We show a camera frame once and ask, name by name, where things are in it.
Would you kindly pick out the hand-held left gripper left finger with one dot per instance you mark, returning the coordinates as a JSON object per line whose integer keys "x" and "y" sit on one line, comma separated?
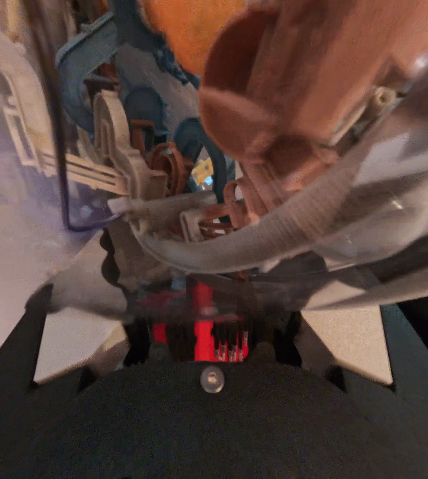
{"x": 83, "y": 336}

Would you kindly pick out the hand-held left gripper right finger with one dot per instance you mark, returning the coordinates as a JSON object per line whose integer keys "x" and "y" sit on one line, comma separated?
{"x": 349, "y": 336}

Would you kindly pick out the black zip case red lining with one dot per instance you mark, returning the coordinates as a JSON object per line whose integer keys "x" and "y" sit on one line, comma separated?
{"x": 202, "y": 333}

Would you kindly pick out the clear maze ball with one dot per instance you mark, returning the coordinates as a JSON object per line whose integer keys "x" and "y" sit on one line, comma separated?
{"x": 274, "y": 112}

